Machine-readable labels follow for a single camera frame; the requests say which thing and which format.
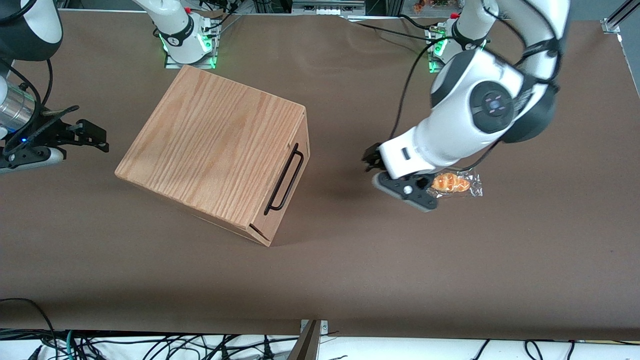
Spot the dark grey camera pole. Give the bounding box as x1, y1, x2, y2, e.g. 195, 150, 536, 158
286, 320, 322, 360

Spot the aluminium corner profile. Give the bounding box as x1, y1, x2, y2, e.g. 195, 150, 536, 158
601, 0, 640, 35

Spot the black metal drawer handle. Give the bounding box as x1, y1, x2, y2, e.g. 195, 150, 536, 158
263, 142, 305, 217

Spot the light wooden drawer cabinet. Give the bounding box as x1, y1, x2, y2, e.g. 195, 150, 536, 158
114, 64, 308, 247

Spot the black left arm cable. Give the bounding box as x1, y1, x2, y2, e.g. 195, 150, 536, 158
388, 34, 457, 144

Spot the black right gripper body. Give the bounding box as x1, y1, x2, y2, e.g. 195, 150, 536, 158
4, 114, 77, 153

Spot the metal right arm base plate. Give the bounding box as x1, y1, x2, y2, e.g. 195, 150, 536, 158
164, 22, 219, 70

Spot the long black table cable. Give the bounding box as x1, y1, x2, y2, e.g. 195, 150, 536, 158
349, 20, 438, 45

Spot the croissant in clear plastic bag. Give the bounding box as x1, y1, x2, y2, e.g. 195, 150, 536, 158
430, 170, 484, 199

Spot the aluminium frame rail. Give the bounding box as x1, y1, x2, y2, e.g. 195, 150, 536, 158
291, 0, 368, 16

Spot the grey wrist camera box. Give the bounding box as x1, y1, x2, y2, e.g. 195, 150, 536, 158
372, 171, 440, 214
0, 146, 66, 175

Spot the wooden drawer front panel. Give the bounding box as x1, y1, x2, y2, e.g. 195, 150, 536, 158
248, 106, 311, 247

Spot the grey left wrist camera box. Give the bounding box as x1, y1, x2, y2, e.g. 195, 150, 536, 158
372, 171, 440, 214

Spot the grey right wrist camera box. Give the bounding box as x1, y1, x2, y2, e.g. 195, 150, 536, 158
0, 146, 66, 175

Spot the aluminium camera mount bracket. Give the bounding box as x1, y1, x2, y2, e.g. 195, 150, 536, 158
300, 319, 329, 335

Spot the short black table cable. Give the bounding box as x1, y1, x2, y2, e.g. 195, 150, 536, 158
397, 13, 443, 31

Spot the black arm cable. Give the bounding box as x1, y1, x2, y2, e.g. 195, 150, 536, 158
0, 59, 81, 152
388, 34, 457, 144

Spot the black base cable bundle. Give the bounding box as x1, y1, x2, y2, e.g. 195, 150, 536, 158
197, 0, 242, 40

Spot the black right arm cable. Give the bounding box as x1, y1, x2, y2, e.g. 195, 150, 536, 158
0, 59, 81, 152

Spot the tangled black cable bundle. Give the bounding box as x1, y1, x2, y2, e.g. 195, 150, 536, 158
75, 331, 301, 360

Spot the brown paper table cover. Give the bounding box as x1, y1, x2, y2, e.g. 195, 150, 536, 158
0, 9, 640, 342

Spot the black looped floor cable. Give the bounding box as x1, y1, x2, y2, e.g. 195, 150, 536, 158
0, 298, 60, 360

